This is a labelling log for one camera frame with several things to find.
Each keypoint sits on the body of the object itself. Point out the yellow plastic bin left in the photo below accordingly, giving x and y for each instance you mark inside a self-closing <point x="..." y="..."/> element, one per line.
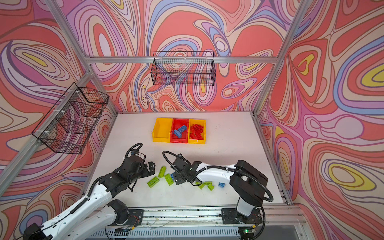
<point x="162" y="130"/>

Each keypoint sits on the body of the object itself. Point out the green lego brick upper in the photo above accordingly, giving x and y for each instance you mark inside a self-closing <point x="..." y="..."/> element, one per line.
<point x="162" y="172"/>

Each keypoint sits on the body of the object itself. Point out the black wire basket wall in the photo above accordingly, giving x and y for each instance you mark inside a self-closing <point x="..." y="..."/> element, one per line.
<point x="74" y="121"/>
<point x="183" y="68"/>

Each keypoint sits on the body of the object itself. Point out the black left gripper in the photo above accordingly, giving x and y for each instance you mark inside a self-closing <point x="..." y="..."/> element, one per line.
<point x="152" y="169"/>

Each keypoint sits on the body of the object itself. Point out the pile of red legos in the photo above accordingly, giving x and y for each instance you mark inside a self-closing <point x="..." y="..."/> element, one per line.
<point x="196" y="132"/>

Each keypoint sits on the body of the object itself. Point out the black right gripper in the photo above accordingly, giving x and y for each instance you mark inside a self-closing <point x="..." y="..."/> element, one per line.
<point x="178" y="179"/>

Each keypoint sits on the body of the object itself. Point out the red plastic bin middle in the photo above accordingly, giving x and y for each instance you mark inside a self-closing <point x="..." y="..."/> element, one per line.
<point x="177" y="123"/>

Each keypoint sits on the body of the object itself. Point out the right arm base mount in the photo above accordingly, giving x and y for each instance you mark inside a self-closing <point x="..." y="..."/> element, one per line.
<point x="230" y="216"/>

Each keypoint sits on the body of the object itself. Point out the green lego brick far left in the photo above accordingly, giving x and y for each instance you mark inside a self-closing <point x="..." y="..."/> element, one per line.
<point x="151" y="183"/>

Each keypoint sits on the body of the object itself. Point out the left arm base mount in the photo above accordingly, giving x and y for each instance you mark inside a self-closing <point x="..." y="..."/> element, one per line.
<point x="129" y="218"/>

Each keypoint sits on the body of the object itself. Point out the yellow plastic bin right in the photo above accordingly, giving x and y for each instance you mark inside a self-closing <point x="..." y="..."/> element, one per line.
<point x="199" y="122"/>

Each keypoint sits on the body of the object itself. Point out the black wire basket left wall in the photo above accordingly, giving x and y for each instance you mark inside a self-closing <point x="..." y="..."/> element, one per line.
<point x="74" y="121"/>

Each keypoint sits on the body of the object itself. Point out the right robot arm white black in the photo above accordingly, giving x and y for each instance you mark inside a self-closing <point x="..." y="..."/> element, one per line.
<point x="248" y="182"/>

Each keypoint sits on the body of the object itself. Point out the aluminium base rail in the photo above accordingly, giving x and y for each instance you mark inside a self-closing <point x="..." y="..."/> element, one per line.
<point x="283" y="222"/>

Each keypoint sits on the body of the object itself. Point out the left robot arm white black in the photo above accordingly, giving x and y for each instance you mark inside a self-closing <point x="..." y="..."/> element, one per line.
<point x="99" y="207"/>

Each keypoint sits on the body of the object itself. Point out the black wire basket back wall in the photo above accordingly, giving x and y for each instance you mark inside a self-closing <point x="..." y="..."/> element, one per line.
<point x="183" y="68"/>

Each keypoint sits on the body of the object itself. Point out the green lego brick right large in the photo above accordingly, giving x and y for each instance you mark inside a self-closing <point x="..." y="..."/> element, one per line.
<point x="201" y="186"/>

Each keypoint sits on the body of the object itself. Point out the yellow plastic bin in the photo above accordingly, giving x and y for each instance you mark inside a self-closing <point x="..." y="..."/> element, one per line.
<point x="162" y="130"/>
<point x="199" y="122"/>

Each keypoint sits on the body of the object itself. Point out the green lego brick middle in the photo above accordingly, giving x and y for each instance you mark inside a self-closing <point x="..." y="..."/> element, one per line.
<point x="169" y="179"/>

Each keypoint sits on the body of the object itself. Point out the green lego brick right lower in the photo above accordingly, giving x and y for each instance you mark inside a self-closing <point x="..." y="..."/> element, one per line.
<point x="210" y="187"/>

